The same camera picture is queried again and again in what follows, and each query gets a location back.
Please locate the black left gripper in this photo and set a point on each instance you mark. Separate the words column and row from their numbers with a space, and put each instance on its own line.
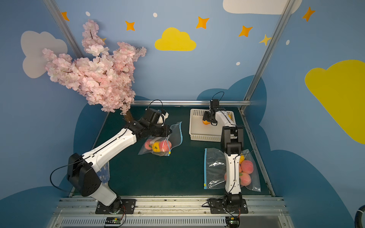
column 159, row 132

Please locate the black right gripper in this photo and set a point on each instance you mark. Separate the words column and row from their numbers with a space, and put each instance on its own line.
column 207, row 117

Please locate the yellow peach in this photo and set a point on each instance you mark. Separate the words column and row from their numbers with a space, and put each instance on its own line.
column 156, row 147

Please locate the clear zip-top bag blue zipper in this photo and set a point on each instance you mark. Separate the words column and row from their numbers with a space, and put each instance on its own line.
column 215, row 170

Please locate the yellow red mango fruit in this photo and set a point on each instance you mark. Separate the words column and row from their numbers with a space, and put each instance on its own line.
column 242, row 158

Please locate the pink peach large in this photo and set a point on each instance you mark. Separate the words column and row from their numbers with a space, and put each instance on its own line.
column 247, row 167

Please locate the pink peach with leaf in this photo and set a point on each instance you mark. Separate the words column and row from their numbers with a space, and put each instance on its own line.
column 244, row 179

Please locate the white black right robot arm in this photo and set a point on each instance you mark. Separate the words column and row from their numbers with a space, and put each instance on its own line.
column 232, row 142

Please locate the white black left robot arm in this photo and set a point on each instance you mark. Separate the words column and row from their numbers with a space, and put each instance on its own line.
column 82, row 169

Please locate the white perforated plastic basket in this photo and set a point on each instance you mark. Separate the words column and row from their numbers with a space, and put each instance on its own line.
column 207, row 132

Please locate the pink blossom artificial tree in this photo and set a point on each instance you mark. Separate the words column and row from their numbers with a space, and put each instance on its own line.
column 106, row 79

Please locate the white blue dotted work glove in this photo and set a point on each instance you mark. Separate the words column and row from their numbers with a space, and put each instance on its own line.
column 104, row 174

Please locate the left green circuit board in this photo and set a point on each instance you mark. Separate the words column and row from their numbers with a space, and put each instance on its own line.
column 113, row 221

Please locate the aluminium frame rail back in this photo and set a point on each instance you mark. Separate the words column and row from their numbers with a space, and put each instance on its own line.
column 187, row 103

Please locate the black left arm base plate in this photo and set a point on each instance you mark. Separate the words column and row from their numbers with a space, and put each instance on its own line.
column 119, row 206

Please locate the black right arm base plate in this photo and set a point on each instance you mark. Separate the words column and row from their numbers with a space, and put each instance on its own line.
column 222, row 206

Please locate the aluminium frame post right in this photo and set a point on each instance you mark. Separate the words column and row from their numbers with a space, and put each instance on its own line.
column 282, row 22

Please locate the aluminium frame post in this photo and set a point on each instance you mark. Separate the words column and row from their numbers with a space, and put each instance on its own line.
column 282, row 22
column 62, row 24

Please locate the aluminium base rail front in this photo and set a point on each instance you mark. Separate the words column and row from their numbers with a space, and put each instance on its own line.
column 172, row 212

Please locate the aluminium frame post left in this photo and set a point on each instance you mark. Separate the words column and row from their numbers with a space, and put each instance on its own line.
column 62, row 24

